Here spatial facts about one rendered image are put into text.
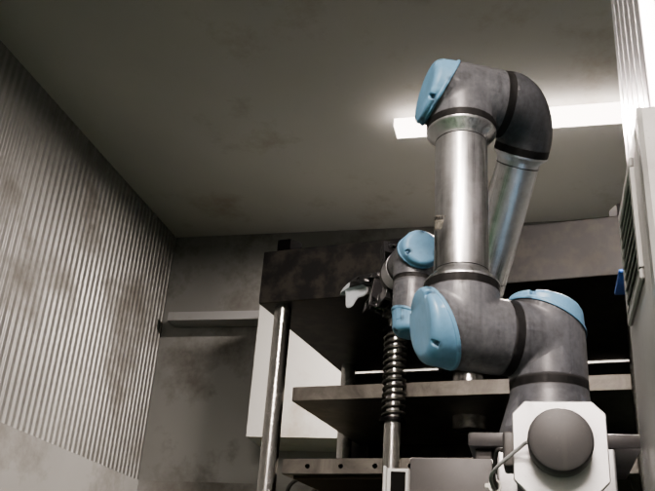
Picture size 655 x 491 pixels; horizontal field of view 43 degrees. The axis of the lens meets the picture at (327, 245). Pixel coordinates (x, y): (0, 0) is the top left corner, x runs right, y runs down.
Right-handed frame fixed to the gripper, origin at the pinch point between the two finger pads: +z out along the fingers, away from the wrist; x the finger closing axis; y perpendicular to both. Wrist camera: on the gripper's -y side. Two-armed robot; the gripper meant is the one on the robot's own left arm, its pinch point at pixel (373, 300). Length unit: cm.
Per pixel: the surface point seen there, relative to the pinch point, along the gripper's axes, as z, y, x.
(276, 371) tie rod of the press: 103, -10, -7
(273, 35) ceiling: 153, -186, -41
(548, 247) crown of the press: 49, -55, 61
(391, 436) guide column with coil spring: 82, 7, 30
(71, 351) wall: 305, -54, -103
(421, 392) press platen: 84, -10, 38
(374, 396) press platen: 93, -7, 25
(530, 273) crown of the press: 52, -46, 58
